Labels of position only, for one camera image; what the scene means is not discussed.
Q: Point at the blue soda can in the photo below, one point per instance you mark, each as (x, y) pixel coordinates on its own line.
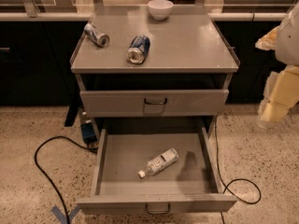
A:
(139, 49)

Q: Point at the silver soda can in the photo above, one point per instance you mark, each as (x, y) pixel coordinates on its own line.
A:
(96, 36)

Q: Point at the white back counter ledge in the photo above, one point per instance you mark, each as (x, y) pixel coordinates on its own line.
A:
(88, 17)

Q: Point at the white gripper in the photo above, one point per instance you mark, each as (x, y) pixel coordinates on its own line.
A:
(289, 44)

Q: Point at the white bowl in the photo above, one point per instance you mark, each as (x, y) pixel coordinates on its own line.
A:
(160, 9)

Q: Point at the grey drawer cabinet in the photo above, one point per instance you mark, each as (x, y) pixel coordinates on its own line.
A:
(187, 52)

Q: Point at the blue power box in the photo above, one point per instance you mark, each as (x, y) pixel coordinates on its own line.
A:
(88, 134)

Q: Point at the grey open middle drawer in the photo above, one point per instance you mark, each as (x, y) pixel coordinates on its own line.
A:
(190, 185)

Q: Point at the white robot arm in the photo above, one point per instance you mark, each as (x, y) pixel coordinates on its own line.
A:
(287, 46)

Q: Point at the clear plastic water bottle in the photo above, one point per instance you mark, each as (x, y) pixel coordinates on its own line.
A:
(159, 163)

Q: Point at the blue tape cross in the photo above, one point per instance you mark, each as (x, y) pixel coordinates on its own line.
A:
(63, 219)

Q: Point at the grey top drawer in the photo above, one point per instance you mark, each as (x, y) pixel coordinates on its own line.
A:
(164, 103)

